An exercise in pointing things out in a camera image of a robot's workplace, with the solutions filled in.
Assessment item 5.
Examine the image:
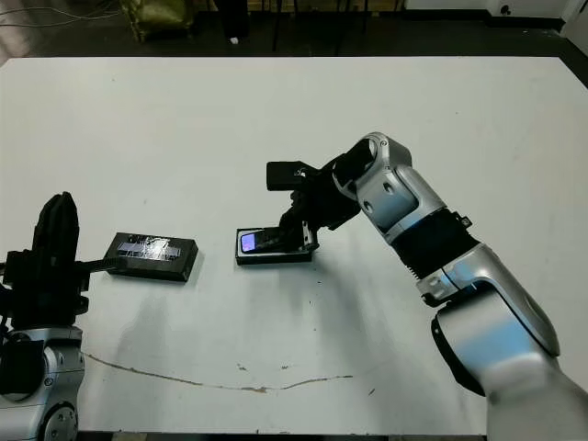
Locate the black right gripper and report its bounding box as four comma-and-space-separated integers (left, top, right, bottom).
278, 165, 363, 252

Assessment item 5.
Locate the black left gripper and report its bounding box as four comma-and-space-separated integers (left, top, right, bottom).
0, 192, 121, 330

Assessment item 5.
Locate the black slim camera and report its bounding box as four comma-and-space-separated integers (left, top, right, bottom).
238, 228, 304, 254

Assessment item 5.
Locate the black box lid silver print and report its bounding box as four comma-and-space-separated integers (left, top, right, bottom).
103, 232, 201, 282

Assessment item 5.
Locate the black box white insert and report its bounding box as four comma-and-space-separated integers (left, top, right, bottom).
235, 226, 318, 266

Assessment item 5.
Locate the green plastic bag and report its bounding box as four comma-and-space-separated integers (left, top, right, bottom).
121, 0, 194, 42

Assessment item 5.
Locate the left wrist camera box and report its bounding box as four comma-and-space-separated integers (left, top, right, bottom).
30, 222, 80, 264

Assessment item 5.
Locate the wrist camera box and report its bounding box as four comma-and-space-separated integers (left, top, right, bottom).
265, 160, 313, 193
30, 222, 80, 264

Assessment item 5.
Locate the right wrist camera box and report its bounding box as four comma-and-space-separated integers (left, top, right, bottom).
265, 160, 313, 193

